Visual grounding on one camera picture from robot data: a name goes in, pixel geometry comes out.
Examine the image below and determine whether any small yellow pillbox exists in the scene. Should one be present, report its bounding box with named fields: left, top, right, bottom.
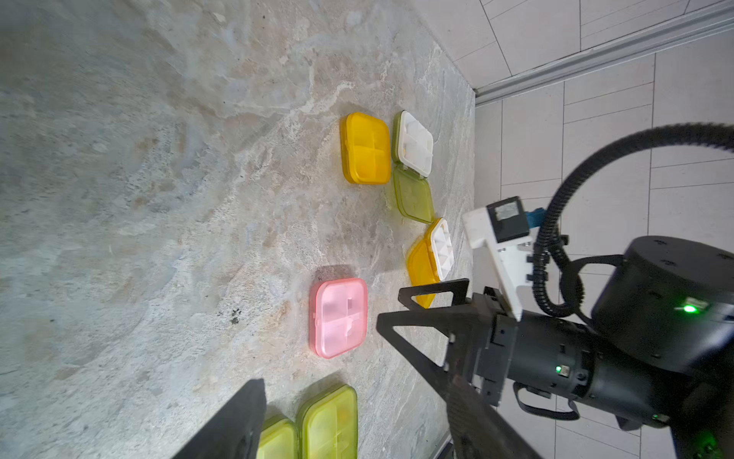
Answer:
left=339, top=112, right=392, bottom=186

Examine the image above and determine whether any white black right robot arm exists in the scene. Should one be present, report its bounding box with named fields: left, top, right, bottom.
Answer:
left=377, top=124, right=733, bottom=458

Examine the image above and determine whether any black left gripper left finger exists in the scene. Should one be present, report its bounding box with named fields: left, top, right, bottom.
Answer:
left=174, top=379, right=267, bottom=459

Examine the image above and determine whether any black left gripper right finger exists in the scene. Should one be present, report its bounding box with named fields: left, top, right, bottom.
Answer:
left=447, top=376, right=540, bottom=458

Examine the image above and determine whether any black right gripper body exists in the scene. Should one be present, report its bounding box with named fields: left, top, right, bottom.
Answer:
left=452, top=286, right=682, bottom=428

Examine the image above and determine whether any green pillbox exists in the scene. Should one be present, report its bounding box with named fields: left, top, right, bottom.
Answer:
left=392, top=110, right=435, bottom=224
left=297, top=384, right=359, bottom=459
left=256, top=415, right=299, bottom=459

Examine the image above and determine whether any pink pillbox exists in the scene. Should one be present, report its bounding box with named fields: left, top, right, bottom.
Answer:
left=309, top=277, right=369, bottom=360

